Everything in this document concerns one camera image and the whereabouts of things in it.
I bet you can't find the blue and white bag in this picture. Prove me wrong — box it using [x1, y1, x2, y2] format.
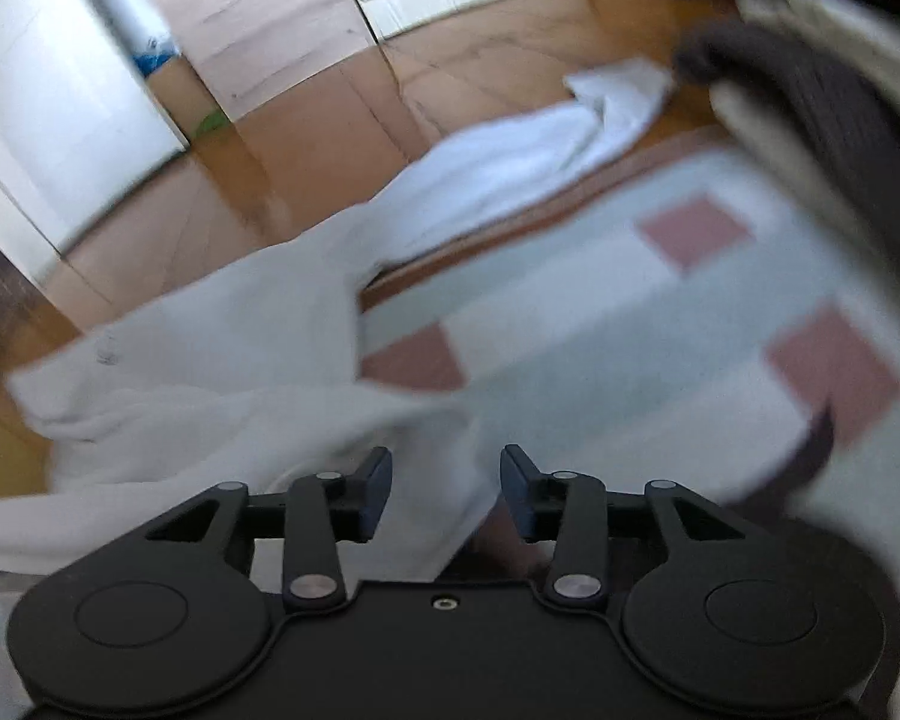
[129, 30, 181, 80]

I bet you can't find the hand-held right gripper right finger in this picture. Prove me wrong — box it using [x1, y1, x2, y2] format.
[499, 444, 788, 608]

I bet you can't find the brown cardboard box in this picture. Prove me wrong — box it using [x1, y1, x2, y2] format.
[124, 0, 387, 125]

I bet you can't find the dark grey folded garment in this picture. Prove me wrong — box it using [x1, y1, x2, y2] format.
[675, 19, 900, 293]

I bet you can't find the white garment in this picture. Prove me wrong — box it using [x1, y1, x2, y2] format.
[0, 58, 677, 580]

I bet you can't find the checkered pink and grey mat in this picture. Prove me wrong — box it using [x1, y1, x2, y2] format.
[358, 144, 900, 578]

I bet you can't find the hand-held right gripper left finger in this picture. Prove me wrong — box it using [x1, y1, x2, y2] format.
[112, 446, 392, 612]

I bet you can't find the white cabinet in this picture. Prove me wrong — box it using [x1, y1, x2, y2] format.
[0, 0, 192, 260]

